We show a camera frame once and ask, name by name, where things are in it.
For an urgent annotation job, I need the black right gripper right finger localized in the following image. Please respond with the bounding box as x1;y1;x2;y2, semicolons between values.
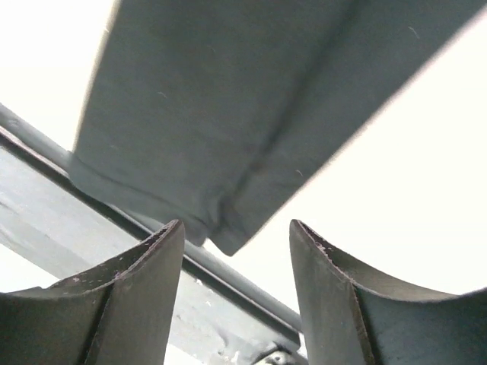
289;220;486;365

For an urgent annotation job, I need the black t-shirt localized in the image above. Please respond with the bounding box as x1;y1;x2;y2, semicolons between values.
67;1;484;256

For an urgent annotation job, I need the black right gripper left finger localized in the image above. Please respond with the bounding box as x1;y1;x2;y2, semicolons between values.
1;221;185;365

